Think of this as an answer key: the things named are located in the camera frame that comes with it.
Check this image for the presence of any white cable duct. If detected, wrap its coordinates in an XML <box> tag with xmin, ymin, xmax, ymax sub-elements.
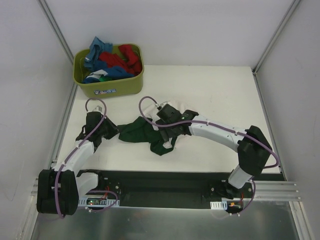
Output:
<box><xmin>209</xmin><ymin>200</ymin><xmax>243</xmax><ymax>211</ymax></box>
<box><xmin>78</xmin><ymin>197</ymin><xmax>120</xmax><ymax>208</ymax></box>

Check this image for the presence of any left aluminium frame post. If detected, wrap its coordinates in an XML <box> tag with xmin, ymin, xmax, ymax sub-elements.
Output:
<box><xmin>37</xmin><ymin>0</ymin><xmax>74</xmax><ymax>63</ymax></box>

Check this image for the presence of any red t-shirt in bin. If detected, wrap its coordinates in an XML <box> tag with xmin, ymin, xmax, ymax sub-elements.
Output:
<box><xmin>98</xmin><ymin>43</ymin><xmax>144</xmax><ymax>76</ymax></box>

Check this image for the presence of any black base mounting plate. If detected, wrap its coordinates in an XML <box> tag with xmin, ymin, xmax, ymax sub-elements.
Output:
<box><xmin>80</xmin><ymin>169</ymin><xmax>254</xmax><ymax>210</ymax></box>

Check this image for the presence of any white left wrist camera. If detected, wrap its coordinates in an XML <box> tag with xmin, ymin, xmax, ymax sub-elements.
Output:
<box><xmin>92</xmin><ymin>105</ymin><xmax>103</xmax><ymax>114</ymax></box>

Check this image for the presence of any aluminium frame post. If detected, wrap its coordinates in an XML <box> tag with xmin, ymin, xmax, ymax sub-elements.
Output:
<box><xmin>251</xmin><ymin>0</ymin><xmax>303</xmax><ymax>76</ymax></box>
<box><xmin>37</xmin><ymin>0</ymin><xmax>74</xmax><ymax>63</ymax></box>

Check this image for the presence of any aluminium front rail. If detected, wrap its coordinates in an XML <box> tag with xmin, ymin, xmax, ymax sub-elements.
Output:
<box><xmin>253</xmin><ymin>181</ymin><xmax>302</xmax><ymax>202</ymax></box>

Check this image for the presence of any white right cable duct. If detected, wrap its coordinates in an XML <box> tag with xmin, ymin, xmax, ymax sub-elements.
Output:
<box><xmin>209</xmin><ymin>200</ymin><xmax>243</xmax><ymax>211</ymax></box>

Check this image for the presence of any blue t-shirt in bin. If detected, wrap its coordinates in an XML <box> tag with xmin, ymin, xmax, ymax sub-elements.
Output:
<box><xmin>82</xmin><ymin>37</ymin><xmax>134</xmax><ymax>84</ymax></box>

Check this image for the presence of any white green-sleeved Charlie Brown shirt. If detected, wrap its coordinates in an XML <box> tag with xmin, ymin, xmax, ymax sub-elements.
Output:
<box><xmin>118</xmin><ymin>100</ymin><xmax>188</xmax><ymax>156</ymax></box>

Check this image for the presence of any olive green plastic bin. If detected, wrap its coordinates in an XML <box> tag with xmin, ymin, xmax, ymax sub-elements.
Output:
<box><xmin>73</xmin><ymin>48</ymin><xmax>144</xmax><ymax>99</ymax></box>

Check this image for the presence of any bright green cloth in bin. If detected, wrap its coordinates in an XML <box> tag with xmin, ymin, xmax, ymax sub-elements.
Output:
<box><xmin>99</xmin><ymin>75</ymin><xmax>112</xmax><ymax>82</ymax></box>

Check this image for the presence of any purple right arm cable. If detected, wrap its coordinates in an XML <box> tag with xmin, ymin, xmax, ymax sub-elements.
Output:
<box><xmin>138</xmin><ymin>95</ymin><xmax>280</xmax><ymax>219</ymax></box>

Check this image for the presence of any white left cable duct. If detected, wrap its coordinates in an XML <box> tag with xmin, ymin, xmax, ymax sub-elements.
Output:
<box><xmin>78</xmin><ymin>197</ymin><xmax>120</xmax><ymax>208</ymax></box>

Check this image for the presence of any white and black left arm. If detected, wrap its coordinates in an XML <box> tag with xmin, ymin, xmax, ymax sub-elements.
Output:
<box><xmin>36</xmin><ymin>110</ymin><xmax>119</xmax><ymax>217</ymax></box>

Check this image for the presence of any right aluminium frame post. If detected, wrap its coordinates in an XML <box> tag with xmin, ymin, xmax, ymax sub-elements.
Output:
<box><xmin>251</xmin><ymin>0</ymin><xmax>303</xmax><ymax>76</ymax></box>

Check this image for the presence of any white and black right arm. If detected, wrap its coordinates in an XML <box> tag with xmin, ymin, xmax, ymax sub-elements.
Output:
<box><xmin>156</xmin><ymin>104</ymin><xmax>272</xmax><ymax>200</ymax></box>

